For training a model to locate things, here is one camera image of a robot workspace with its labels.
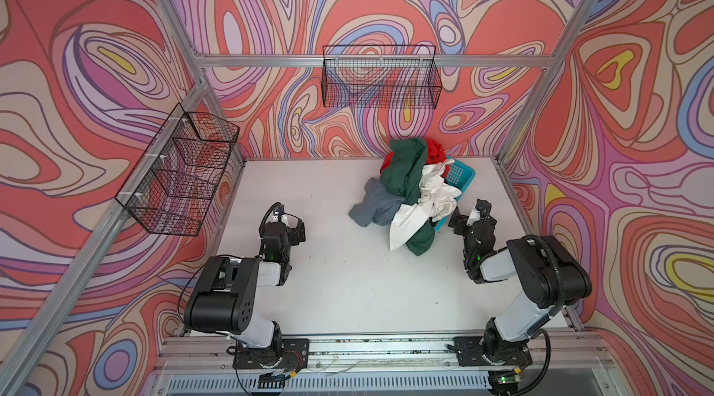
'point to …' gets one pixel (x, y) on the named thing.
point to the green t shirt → (402, 174)
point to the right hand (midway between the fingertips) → (469, 213)
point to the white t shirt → (437, 200)
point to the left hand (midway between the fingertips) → (288, 219)
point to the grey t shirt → (377, 205)
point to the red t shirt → (435, 153)
